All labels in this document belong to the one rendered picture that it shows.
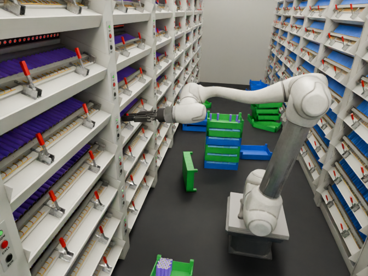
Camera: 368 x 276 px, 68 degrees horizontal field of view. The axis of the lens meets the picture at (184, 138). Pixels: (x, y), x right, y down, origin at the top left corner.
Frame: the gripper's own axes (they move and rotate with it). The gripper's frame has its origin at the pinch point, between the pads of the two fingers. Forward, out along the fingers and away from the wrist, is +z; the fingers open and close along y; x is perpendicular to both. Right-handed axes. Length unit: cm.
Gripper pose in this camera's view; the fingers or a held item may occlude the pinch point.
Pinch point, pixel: (128, 117)
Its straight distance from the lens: 150.6
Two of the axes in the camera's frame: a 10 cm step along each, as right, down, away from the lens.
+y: 1.5, -4.2, 9.0
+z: -9.8, 0.4, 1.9
